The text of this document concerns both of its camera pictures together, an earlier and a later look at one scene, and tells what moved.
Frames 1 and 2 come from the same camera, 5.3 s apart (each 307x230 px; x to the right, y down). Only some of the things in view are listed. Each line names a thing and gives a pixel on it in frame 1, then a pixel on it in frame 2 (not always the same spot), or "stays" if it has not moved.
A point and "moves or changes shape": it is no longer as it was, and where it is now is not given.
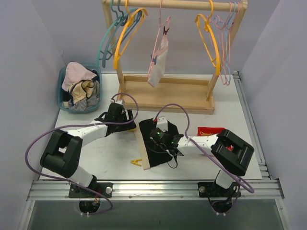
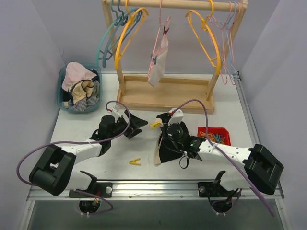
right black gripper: x=156 y=140 -> x=164 y=128
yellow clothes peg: x=135 y=161 stays
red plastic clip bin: x=204 y=131 stays
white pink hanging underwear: x=156 y=71 stays
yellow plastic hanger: x=130 y=16 stays
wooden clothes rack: x=180 y=94 stays
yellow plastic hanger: x=216 y=62 moves or changes shape
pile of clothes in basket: x=80 y=87 stays
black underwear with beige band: x=149 y=158 moves or changes shape
